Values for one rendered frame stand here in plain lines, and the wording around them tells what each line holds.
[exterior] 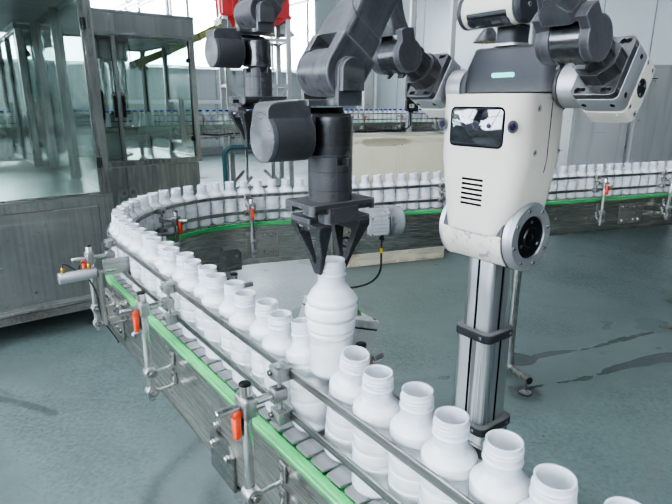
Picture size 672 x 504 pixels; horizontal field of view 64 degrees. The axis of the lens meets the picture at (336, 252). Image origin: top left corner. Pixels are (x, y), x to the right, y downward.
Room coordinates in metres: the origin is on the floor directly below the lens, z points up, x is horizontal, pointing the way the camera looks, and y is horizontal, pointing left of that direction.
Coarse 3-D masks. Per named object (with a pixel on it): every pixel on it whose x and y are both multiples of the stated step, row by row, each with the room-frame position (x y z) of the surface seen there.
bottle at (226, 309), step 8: (232, 280) 0.93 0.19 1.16; (240, 280) 0.92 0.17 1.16; (224, 288) 0.91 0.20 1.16; (232, 288) 0.89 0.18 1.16; (240, 288) 0.90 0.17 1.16; (232, 296) 0.89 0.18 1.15; (224, 304) 0.90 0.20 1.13; (232, 304) 0.89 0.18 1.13; (224, 312) 0.89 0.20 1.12; (232, 312) 0.88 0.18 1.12; (224, 328) 0.89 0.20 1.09; (224, 336) 0.89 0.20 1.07; (224, 344) 0.89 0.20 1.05; (224, 352) 0.89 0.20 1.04
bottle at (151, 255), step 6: (150, 240) 1.22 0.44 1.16; (156, 240) 1.22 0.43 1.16; (150, 246) 1.22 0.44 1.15; (156, 246) 1.22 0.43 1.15; (150, 252) 1.22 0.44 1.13; (156, 252) 1.22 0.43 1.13; (144, 258) 1.21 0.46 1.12; (150, 258) 1.21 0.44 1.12; (156, 258) 1.21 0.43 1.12; (150, 264) 1.21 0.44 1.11; (144, 270) 1.22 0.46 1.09; (144, 276) 1.22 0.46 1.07; (150, 276) 1.21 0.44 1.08; (150, 282) 1.21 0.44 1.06; (150, 288) 1.21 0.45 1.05; (156, 294) 1.21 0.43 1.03; (150, 300) 1.21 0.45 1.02
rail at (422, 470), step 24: (144, 264) 1.20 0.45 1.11; (144, 288) 1.21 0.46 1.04; (240, 336) 0.80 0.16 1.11; (312, 384) 0.64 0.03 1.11; (336, 408) 0.59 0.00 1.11; (312, 432) 0.64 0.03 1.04; (336, 456) 0.59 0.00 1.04; (408, 456) 0.49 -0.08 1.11; (480, 456) 0.50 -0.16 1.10; (432, 480) 0.46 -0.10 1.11
